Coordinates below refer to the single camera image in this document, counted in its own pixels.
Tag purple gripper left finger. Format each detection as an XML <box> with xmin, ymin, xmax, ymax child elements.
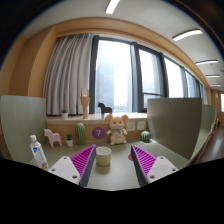
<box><xmin>48</xmin><ymin>144</ymin><xmax>97</xmax><ymax>188</ymax></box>

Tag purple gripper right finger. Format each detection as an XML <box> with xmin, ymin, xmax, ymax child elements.
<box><xmin>130</xmin><ymin>144</ymin><xmax>179</xmax><ymax>188</ymax></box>

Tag clear plastic water bottle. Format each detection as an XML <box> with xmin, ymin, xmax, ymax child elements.
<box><xmin>30</xmin><ymin>135</ymin><xmax>48</xmax><ymax>170</ymax></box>

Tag pale yellow cup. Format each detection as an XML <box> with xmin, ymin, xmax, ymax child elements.
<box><xmin>96</xmin><ymin>147</ymin><xmax>112</xmax><ymax>166</ymax></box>

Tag small potted plant on desk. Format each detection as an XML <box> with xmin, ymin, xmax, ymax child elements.
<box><xmin>66</xmin><ymin>133</ymin><xmax>73</xmax><ymax>147</ymax></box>

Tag round green ceramic cactus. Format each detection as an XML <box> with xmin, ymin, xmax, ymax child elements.
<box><xmin>140</xmin><ymin>131</ymin><xmax>151</xmax><ymax>142</ymax></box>

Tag tall green ceramic cactus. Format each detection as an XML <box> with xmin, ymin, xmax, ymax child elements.
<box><xmin>75</xmin><ymin>123</ymin><xmax>85</xmax><ymax>145</ymax></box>

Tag purple round number seven sign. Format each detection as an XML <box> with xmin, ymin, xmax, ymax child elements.
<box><xmin>92</xmin><ymin>126</ymin><xmax>106</xmax><ymax>139</ymax></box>

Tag pink wooden horse figure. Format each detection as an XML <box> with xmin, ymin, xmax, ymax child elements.
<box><xmin>44</xmin><ymin>129</ymin><xmax>62</xmax><ymax>147</ymax></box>

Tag beige plush mouse toy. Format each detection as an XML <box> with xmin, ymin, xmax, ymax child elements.
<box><xmin>105</xmin><ymin>114</ymin><xmax>128</xmax><ymax>145</ymax></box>

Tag small potted plant on sill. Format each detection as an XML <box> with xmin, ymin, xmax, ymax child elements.
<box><xmin>61</xmin><ymin>109</ymin><xmax>68</xmax><ymax>120</ymax></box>

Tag green right desk partition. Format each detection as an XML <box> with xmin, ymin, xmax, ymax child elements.
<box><xmin>147</xmin><ymin>98</ymin><xmax>202</xmax><ymax>159</ymax></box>

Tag green desk partition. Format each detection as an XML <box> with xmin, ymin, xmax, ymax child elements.
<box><xmin>0</xmin><ymin>95</ymin><xmax>47</xmax><ymax>163</ymax></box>
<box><xmin>147</xmin><ymin>98</ymin><xmax>202</xmax><ymax>159</ymax></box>

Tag black horse figure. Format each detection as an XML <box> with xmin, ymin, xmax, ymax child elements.
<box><xmin>97</xmin><ymin>102</ymin><xmax>112</xmax><ymax>114</ymax></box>

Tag wooden hand model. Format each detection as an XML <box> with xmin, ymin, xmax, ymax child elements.
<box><xmin>80</xmin><ymin>94</ymin><xmax>90</xmax><ymax>119</ymax></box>

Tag green left desk partition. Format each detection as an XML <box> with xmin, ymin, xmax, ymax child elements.
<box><xmin>0</xmin><ymin>95</ymin><xmax>47</xmax><ymax>163</ymax></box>

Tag grey white curtain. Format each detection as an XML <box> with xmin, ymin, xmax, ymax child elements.
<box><xmin>43</xmin><ymin>33</ymin><xmax>93</xmax><ymax>115</ymax></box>

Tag white wall socket plate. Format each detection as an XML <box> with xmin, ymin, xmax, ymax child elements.
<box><xmin>137</xmin><ymin>121</ymin><xmax>145</xmax><ymax>130</ymax></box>
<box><xmin>127</xmin><ymin>122</ymin><xmax>135</xmax><ymax>132</ymax></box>

